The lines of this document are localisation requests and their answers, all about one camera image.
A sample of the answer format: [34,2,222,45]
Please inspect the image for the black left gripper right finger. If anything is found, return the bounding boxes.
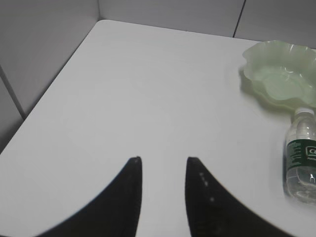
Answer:
[185,157,288,237]

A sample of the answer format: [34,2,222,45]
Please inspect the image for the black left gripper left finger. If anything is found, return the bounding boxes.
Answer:
[41,157,142,237]

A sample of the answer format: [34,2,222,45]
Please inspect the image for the clear water bottle green label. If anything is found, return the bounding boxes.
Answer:
[285,108,316,204]

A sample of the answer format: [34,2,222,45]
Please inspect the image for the pale green wavy plate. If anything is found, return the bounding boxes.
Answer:
[242,40,316,110]

